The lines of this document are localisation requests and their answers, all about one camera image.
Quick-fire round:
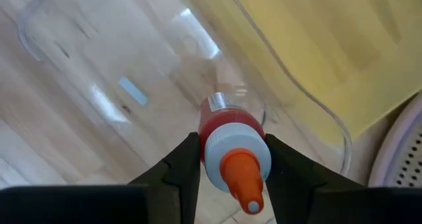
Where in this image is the clear plastic container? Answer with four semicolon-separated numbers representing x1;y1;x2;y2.
16;0;353;177

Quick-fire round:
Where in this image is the pink-trimmed metal box grater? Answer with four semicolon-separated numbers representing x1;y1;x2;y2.
367;92;422;188

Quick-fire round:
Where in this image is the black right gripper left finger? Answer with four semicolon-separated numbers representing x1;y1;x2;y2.
129;131;201;224

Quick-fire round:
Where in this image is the orange food colouring bottle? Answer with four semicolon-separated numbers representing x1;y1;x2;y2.
198;92;272;215

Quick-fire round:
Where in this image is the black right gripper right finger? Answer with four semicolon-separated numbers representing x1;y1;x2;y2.
265;133;365;224

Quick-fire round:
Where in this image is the yellow cloth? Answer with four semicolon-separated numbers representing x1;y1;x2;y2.
194;0;422;141

